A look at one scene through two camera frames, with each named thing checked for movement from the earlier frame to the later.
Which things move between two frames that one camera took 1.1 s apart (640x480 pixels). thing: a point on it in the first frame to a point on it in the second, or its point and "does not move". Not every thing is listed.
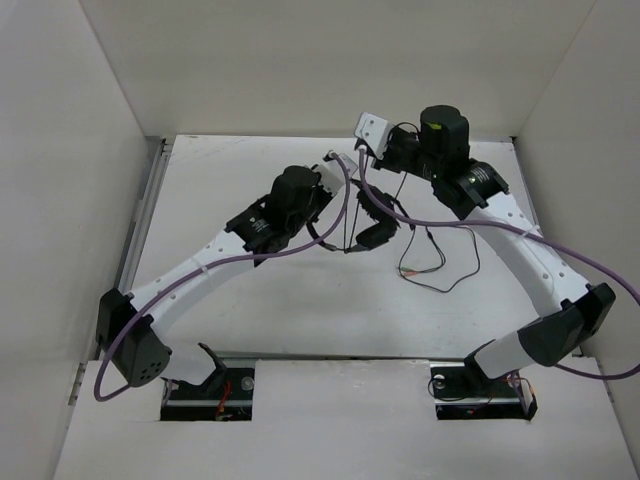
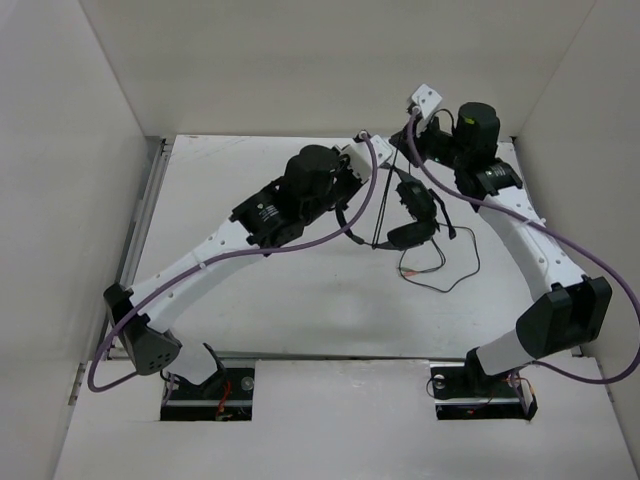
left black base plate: x=228 y=396 does not move
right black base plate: x=461 y=392 does not move
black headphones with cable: x=378 y=227 to x=426 y=206
